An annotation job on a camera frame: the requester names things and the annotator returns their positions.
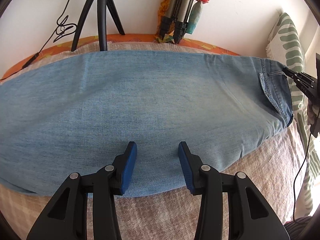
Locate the dark striped clothing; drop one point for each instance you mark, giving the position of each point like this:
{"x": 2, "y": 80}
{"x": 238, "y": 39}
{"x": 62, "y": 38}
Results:
{"x": 296, "y": 230}

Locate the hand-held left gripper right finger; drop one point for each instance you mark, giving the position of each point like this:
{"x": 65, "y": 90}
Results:
{"x": 185, "y": 166}

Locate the light blue denim pants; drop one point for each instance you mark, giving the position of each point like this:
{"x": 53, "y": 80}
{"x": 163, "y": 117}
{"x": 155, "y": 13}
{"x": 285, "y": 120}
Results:
{"x": 150, "y": 105}

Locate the folded silver tripod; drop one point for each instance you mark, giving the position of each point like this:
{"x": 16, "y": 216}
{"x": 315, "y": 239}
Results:
{"x": 180, "y": 5}

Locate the beige plaid blanket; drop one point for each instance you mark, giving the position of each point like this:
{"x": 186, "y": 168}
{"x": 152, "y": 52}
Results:
{"x": 162, "y": 217}

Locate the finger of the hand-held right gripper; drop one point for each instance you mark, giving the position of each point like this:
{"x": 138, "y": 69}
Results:
{"x": 300, "y": 75}
{"x": 306, "y": 87}

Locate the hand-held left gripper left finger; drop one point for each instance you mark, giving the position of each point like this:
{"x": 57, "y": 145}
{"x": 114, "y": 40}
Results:
{"x": 128, "y": 166}

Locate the black tripod stand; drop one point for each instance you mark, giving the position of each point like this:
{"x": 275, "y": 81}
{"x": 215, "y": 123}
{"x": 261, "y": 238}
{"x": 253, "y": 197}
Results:
{"x": 103, "y": 30}

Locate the white green leaf-print throw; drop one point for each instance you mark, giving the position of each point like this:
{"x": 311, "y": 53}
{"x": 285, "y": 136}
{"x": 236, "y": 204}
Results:
{"x": 287, "y": 45}

